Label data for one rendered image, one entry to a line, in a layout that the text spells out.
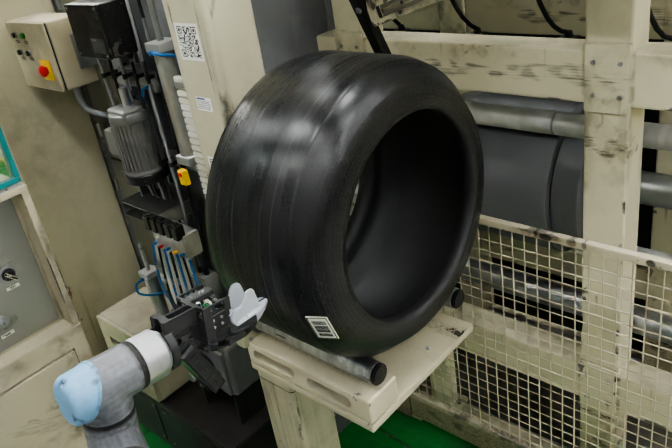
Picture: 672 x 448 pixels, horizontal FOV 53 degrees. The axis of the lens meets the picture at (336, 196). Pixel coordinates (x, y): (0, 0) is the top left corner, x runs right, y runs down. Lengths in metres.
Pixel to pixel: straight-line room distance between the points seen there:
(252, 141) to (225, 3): 0.34
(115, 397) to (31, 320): 0.76
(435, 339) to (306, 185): 0.62
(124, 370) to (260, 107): 0.48
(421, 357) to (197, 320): 0.60
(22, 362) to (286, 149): 0.90
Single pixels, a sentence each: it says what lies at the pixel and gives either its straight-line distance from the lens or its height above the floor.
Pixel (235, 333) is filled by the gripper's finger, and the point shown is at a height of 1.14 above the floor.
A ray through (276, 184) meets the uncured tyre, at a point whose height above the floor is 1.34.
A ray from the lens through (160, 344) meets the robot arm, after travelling 1.03.
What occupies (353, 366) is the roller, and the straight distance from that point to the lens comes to 1.33.
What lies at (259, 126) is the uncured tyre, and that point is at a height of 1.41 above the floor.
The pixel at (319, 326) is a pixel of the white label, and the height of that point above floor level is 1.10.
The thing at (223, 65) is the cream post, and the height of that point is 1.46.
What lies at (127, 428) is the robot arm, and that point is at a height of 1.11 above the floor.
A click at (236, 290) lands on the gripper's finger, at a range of 1.14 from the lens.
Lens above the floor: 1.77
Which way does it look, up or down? 26 degrees down
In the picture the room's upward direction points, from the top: 10 degrees counter-clockwise
